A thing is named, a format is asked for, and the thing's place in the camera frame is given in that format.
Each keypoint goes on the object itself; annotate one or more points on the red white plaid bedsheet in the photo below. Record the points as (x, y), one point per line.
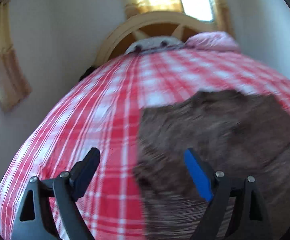
(103, 111)

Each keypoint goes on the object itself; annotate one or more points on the brown knitted sweater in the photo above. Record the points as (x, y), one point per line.
(238, 134)

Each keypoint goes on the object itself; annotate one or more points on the dark item beside headboard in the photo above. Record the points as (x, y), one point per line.
(88, 72)

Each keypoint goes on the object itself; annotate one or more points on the pink pillow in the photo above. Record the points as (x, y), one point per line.
(215, 41)

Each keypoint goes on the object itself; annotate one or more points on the yellow side window curtain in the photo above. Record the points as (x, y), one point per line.
(14, 86)

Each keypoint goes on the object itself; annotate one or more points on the cream wooden headboard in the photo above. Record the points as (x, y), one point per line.
(152, 24)

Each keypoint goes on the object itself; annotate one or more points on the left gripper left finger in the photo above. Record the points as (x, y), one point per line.
(34, 219)

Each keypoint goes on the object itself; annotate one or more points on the white patterned pillow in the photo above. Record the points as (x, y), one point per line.
(153, 43)

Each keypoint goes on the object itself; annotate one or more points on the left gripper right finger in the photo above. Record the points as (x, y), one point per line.
(249, 218)

